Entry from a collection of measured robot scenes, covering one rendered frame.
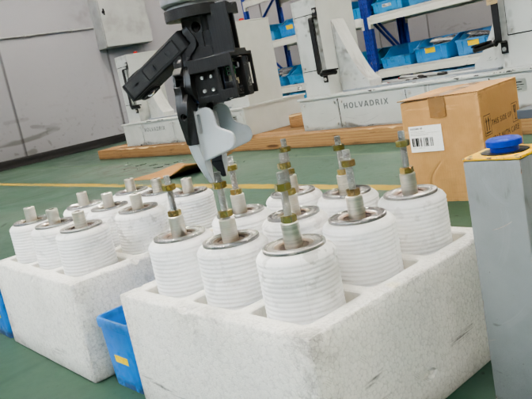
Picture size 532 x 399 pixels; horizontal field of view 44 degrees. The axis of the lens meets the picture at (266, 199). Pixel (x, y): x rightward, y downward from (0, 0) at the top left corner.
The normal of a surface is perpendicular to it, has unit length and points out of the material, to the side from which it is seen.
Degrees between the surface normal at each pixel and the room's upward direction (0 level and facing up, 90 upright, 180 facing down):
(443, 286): 90
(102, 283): 90
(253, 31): 90
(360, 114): 90
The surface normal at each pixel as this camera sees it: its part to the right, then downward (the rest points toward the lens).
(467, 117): -0.64, 0.27
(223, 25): -0.33, 0.24
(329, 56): 0.65, 0.02
